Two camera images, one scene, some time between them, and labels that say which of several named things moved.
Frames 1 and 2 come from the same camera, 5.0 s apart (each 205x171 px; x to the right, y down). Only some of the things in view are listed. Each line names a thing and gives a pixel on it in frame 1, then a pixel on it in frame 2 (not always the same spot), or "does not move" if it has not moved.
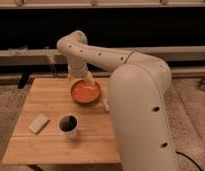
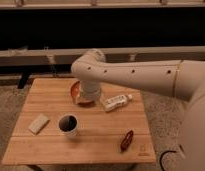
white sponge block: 38,124 does not move
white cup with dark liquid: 68,124 does not move
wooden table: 51,98 does not move
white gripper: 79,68 to 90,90
